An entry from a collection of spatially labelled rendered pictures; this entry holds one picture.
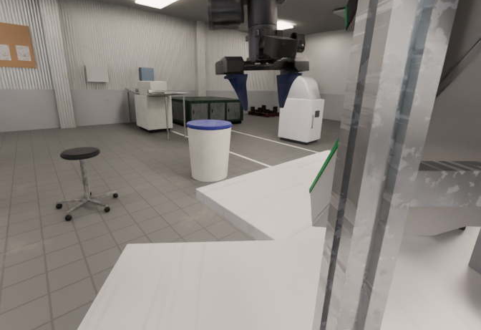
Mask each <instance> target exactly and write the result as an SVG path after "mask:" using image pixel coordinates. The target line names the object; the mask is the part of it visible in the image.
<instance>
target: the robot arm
mask: <svg viewBox="0 0 481 330"><path fill-rule="evenodd" d="M284 1H285V0H208V21H209V27H210V30H224V29H238V26H240V25H241V23H244V5H247V17H248V36H246V42H248V56H249V57H248V58H246V61H244V60H243V58H242V57H223V58H220V59H218V60H217V62H216V63H215V74H226V76H224V79H228V80H229V82H230V83H231V85H232V86H233V89H234V90H235V92H236V94H237V95H238V99H239V100H240V103H241V105H242V107H243V109H244V111H248V96H247V89H246V81H247V78H248V74H244V71H261V70H280V71H281V74H280V75H276V78H277V88H278V103H279V107H280V108H284V105H285V103H286V99H287V96H288V93H289V90H290V88H291V85H292V84H293V81H294V80H295V79H296V78H297V77H298V76H301V75H302V74H303V73H299V72H305V71H309V60H308V59H307V57H296V53H297V52H298V53H302V52H303V51H304V49H305V45H306V40H305V34H302V33H294V32H293V33H292V34H291V37H283V31H282V30H280V29H277V4H283V3H284ZM282 58H286V59H282ZM280 59H281V61H278V60H280ZM255 63H261V64H255ZM266 63H267V64H266Z"/></svg>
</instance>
